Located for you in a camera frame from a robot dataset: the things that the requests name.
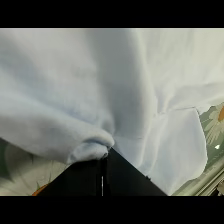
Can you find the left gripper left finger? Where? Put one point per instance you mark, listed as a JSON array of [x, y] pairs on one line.
[[78, 181]]

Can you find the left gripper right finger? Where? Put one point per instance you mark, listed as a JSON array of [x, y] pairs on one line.
[[125, 180]]

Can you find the light blue shirt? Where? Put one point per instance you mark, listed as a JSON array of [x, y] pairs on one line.
[[100, 83]]

